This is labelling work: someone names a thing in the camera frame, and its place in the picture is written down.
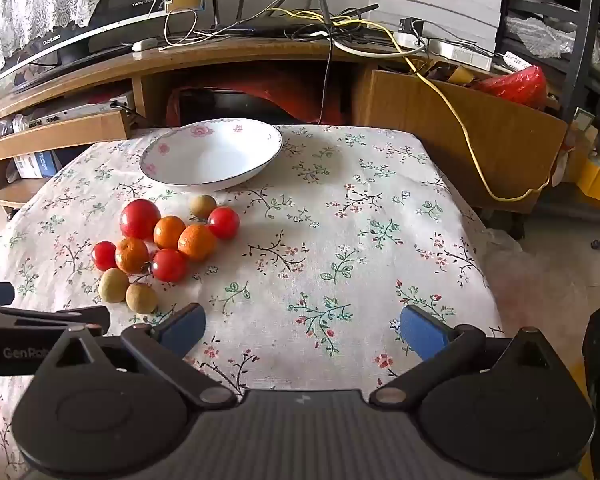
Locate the red plastic cover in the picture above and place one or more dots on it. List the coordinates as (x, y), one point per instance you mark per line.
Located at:
(305, 105)

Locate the stack of white boards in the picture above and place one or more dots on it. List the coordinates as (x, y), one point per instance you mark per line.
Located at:
(430, 0)

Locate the white floral bowl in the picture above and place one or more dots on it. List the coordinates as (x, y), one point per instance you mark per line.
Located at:
(215, 155)

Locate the small red tomato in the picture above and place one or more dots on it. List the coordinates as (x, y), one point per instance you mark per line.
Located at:
(223, 222)
(104, 255)
(170, 266)

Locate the wooden television cabinet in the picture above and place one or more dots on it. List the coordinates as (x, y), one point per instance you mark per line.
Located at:
(230, 60)

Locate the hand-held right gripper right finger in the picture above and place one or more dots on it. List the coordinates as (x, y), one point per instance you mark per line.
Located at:
(422, 330)

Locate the large red tomato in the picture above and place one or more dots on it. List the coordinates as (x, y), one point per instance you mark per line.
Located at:
(140, 218)

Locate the yellow box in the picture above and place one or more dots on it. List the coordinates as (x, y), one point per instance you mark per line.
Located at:
(597, 180)

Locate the crumpled red plastic bag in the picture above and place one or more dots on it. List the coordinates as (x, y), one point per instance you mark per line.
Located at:
(520, 85)

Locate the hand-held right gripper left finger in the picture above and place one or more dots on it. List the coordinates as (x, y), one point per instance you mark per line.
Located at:
(185, 322)

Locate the clear plastic bag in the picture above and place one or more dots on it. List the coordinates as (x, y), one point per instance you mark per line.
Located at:
(2, 127)

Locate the white lace cloth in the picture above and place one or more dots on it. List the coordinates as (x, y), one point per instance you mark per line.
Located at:
(40, 0)

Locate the bubble wrap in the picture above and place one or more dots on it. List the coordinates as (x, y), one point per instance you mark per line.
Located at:
(540, 35)

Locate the blue and white box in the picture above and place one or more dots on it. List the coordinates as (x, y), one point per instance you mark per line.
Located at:
(37, 162)

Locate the black metal rack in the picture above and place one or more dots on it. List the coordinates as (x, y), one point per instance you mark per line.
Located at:
(582, 35)

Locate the white power strip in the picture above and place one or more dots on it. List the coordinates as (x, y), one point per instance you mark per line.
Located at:
(460, 55)

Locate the silver set-top box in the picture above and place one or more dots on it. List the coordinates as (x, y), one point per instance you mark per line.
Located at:
(70, 112)

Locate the floral tablecloth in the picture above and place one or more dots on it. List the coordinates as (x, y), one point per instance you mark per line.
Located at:
(330, 240)

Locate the brown longan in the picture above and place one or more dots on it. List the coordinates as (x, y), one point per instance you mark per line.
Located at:
(203, 206)
(113, 285)
(141, 297)

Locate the black router with antennas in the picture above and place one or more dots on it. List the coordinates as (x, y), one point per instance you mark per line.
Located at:
(260, 28)

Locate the small white device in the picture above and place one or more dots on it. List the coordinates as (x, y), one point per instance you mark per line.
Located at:
(144, 45)

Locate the small orange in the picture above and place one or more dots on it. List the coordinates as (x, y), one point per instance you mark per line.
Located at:
(131, 255)
(197, 242)
(170, 231)

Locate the brown cardboard scraps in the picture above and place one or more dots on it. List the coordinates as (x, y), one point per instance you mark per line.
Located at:
(450, 74)

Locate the white labelled box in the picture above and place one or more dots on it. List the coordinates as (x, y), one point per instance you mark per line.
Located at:
(519, 61)

